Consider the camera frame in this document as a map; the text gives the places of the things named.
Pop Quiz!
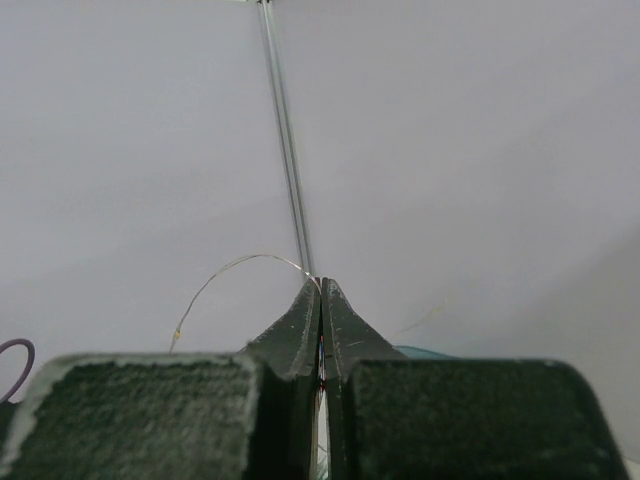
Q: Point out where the left aluminium corner post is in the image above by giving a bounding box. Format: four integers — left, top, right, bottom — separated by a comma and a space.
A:
257, 1, 314, 274

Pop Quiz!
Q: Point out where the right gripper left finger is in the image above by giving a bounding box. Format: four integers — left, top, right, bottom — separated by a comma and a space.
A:
1, 279, 321, 479

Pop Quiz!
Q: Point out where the thin wire light string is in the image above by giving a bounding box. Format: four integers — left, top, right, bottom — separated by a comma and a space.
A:
167, 253, 447, 354

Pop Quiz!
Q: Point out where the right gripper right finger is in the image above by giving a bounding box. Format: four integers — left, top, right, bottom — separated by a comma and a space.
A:
321, 278, 628, 479

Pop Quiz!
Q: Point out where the teal plastic container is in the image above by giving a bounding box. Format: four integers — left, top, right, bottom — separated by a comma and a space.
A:
394, 345, 451, 360

